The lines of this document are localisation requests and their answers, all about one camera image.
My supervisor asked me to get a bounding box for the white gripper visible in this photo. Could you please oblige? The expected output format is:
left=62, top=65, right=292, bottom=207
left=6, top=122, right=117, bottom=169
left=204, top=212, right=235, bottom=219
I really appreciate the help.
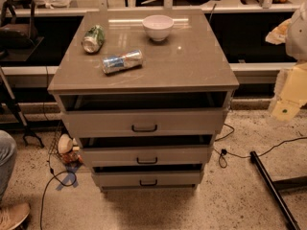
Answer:
left=269, top=61, right=307, bottom=122

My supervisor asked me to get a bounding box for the grey drawer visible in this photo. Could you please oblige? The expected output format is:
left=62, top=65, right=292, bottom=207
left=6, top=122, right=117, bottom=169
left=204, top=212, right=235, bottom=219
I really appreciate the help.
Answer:
left=59, top=91, right=230, bottom=139
left=92, top=164, right=203, bottom=190
left=81, top=134, right=212, bottom=168

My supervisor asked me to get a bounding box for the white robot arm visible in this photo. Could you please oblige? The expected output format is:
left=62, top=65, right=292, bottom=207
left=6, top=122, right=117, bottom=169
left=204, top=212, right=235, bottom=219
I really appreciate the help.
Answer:
left=266, top=3, right=307, bottom=122

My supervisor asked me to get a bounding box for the grey drawer cabinet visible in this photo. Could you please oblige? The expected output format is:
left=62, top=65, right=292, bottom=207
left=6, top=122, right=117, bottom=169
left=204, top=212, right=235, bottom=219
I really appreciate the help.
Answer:
left=47, top=9, right=240, bottom=194

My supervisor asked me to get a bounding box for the black metal stand leg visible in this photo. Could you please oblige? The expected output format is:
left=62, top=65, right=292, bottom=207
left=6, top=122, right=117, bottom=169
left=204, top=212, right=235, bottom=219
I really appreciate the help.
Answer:
left=250, top=151, right=307, bottom=230

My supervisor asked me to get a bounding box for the white bowl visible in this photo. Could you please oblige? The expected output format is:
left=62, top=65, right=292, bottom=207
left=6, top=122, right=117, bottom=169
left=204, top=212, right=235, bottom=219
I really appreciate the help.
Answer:
left=142, top=14, right=174, bottom=41

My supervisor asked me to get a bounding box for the blue silver soda can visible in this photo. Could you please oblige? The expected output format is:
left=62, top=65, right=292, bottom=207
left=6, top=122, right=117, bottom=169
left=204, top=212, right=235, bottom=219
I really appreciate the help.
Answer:
left=102, top=50, right=143, bottom=75

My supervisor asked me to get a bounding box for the green soda can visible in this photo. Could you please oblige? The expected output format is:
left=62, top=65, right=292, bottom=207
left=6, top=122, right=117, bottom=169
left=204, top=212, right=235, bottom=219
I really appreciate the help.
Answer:
left=82, top=25, right=105, bottom=54

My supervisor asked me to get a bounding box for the blue tape cross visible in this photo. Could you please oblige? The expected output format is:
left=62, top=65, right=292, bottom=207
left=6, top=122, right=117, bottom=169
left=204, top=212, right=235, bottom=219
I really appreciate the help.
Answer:
left=56, top=163, right=82, bottom=191

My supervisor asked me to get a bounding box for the person leg in jeans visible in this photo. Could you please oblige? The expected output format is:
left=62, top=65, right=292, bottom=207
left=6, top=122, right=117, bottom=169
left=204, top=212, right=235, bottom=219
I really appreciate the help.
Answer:
left=0, top=130, right=17, bottom=201

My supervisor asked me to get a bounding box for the dark chair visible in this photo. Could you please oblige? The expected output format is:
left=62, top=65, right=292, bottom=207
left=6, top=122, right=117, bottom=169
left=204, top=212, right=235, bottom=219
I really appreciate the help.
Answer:
left=0, top=0, right=44, bottom=62

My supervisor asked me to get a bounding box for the black tripod leg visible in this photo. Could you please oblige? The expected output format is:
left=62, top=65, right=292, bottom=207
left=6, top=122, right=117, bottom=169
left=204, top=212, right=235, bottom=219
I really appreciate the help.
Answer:
left=0, top=66, right=44, bottom=148

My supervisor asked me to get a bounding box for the black floor cable right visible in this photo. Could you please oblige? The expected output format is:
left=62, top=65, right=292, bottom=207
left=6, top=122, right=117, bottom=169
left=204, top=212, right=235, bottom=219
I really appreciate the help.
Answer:
left=213, top=123, right=307, bottom=169

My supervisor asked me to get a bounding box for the black floor cable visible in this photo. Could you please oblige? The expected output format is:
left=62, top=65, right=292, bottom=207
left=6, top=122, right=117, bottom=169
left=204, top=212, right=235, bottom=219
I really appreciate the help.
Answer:
left=39, top=118, right=78, bottom=230
left=213, top=123, right=307, bottom=169

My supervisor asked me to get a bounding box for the wire basket with toys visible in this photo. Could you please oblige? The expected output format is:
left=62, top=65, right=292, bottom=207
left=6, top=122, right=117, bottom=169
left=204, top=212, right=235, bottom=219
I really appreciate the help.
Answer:
left=48, top=124, right=83, bottom=165

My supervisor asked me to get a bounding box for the black floor cable left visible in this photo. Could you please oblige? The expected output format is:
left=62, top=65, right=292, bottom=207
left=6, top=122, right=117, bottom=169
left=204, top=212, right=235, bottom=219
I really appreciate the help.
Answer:
left=39, top=118, right=78, bottom=230

